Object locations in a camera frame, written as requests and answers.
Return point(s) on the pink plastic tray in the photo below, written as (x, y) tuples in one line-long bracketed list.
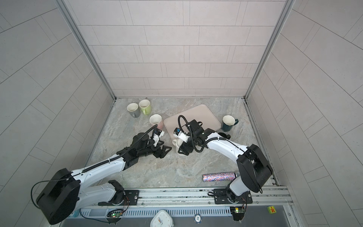
[(199, 113)]

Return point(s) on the circuit board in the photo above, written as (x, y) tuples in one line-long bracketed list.
[(238, 213), (114, 216)]

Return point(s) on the yellow warning sticker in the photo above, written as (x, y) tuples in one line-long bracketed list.
[(272, 210)]

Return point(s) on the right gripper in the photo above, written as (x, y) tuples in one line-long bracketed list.
[(184, 150)]

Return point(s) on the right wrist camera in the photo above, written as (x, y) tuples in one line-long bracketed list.
[(181, 135)]

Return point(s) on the aluminium mounting rail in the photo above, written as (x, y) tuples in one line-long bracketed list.
[(173, 197)]

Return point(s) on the dark green mug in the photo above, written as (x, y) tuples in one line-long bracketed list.
[(228, 122)]

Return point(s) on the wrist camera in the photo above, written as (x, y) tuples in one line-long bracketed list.
[(181, 135), (157, 134)]

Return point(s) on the white kitchen timer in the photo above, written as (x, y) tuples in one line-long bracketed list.
[(162, 219)]

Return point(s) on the round blue badge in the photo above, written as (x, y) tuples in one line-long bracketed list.
[(197, 218)]

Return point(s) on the light green mug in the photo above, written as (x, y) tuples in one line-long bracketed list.
[(145, 106)]

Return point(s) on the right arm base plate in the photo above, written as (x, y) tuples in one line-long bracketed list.
[(226, 196)]

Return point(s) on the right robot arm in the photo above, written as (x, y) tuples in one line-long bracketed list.
[(253, 166)]

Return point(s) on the right circuit board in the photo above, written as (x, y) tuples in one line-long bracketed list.
[(238, 213)]

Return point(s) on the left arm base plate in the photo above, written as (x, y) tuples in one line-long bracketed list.
[(128, 197)]

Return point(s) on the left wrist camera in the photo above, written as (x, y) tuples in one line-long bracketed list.
[(157, 134)]

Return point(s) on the pink mug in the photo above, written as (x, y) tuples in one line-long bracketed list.
[(156, 119)]

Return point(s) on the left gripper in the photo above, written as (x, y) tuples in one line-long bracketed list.
[(162, 153)]

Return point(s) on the glittery cylindrical bottle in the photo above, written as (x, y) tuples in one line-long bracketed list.
[(226, 176)]

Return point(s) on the grey mug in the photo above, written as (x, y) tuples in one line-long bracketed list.
[(133, 110)]

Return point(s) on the white mug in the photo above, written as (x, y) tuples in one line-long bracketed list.
[(178, 143)]

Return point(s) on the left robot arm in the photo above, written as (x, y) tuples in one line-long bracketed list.
[(69, 191)]

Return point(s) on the left circuit board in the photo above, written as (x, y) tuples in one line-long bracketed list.
[(114, 216)]

